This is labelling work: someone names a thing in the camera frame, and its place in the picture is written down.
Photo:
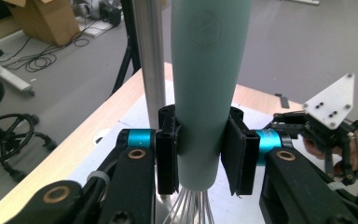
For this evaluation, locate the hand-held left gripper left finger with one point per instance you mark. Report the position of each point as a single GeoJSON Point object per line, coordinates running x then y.
{"type": "Point", "coordinates": [166, 152]}

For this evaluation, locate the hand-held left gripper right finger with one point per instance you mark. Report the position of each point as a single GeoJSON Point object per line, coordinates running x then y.
{"type": "Point", "coordinates": [242, 155]}

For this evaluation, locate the metal utensil stand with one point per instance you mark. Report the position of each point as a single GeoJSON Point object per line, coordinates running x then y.
{"type": "Point", "coordinates": [149, 62]}

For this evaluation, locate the grey tape piece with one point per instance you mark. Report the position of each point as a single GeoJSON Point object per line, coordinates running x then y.
{"type": "Point", "coordinates": [282, 101]}

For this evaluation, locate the white flat board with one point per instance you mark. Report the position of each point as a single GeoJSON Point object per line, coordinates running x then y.
{"type": "Point", "coordinates": [98, 28]}

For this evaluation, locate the large open cardboard box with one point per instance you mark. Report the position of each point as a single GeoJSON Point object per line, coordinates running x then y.
{"type": "Point", "coordinates": [46, 21]}

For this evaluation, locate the white stand base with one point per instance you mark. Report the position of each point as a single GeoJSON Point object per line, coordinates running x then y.
{"type": "Point", "coordinates": [6, 74]}

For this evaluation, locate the black metal frame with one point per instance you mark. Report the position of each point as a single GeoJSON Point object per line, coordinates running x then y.
{"type": "Point", "coordinates": [127, 46]}

